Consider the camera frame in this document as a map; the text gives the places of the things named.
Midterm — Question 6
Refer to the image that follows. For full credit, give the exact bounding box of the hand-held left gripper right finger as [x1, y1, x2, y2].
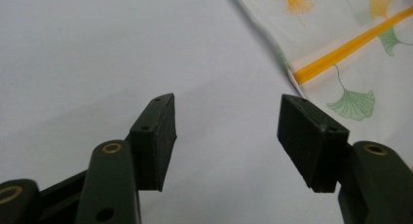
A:
[277, 93, 413, 224]

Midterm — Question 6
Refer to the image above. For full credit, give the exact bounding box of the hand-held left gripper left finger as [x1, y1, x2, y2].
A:
[75, 93, 178, 224]

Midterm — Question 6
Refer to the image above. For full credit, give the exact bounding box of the white mesh laundry bag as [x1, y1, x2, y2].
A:
[228, 0, 413, 170]

